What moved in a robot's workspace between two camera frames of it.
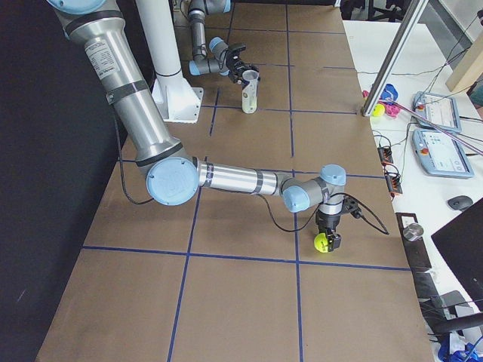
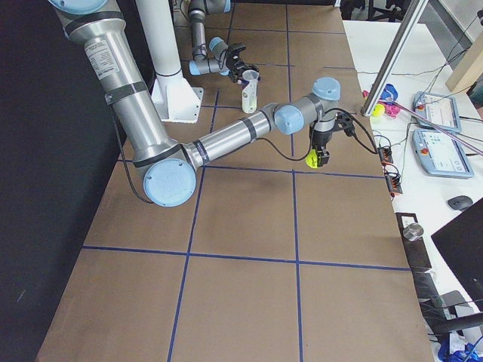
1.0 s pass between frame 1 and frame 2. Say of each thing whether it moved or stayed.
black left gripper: moved
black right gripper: stayed
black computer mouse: stayed
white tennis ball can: stayed
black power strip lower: stayed
